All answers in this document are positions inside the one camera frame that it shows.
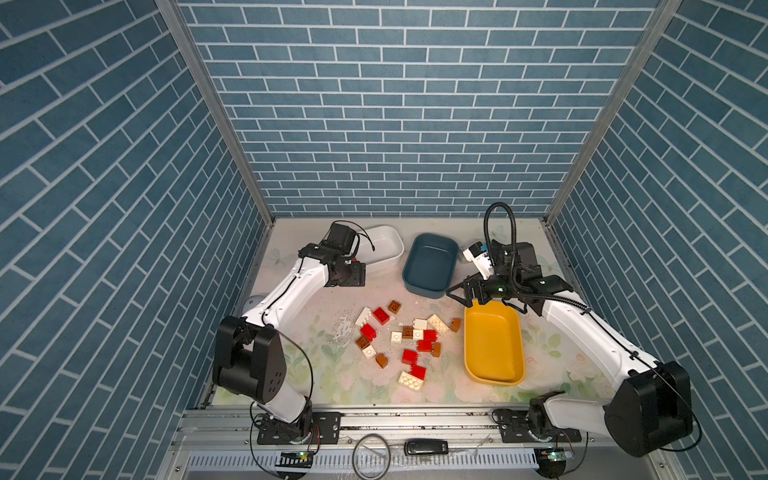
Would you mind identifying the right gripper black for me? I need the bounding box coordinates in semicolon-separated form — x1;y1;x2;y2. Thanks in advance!
445;268;520;306

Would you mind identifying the long white lego brick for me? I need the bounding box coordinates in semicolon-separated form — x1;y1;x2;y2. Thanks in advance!
355;307;372;327

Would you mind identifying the small white lego brick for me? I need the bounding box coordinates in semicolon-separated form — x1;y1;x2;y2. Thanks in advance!
362;345;377;359

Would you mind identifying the brown lego brick low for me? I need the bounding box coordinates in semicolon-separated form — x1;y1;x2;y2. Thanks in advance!
375;353;388;369

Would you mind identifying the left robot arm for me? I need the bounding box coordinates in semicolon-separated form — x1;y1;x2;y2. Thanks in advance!
212;238;366;424

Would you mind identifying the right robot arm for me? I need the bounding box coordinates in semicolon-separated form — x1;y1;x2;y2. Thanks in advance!
456;240;700;457

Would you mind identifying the white plastic bin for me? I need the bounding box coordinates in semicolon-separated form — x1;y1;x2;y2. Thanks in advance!
356;225;405;279

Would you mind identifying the teal plastic bin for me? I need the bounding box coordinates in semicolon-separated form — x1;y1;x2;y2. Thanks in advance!
402;233;459;299

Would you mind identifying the cream long lego brick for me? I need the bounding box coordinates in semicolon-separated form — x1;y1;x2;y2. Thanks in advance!
427;314;450;335

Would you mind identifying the yellow plastic bin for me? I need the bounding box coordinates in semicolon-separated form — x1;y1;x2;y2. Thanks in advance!
464;300;526;387

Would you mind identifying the red lego cluster brick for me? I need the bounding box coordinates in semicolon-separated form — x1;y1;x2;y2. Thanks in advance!
414;329;438;352

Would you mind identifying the red lego brick bottom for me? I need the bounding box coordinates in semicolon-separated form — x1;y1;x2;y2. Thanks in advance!
410;364;426;380

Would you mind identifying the white dome timer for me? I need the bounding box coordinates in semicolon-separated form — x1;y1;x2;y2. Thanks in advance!
242;295;264;315

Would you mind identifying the cream lego brick bottom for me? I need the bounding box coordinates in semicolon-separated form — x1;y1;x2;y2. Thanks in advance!
398;371;424;391

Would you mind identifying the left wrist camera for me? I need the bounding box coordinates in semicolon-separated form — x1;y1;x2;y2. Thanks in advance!
325;221;358;255

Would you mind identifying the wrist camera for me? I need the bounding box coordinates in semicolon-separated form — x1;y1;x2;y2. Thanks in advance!
463;242;493;274
325;221;358;255

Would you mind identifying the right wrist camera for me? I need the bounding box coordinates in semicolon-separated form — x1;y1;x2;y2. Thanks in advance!
463;242;493;274

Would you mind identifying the black remote on rail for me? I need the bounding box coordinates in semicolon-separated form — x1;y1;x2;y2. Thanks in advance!
404;438;449;456

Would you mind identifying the grey cable loop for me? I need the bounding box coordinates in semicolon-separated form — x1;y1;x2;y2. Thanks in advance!
351;433;392;480

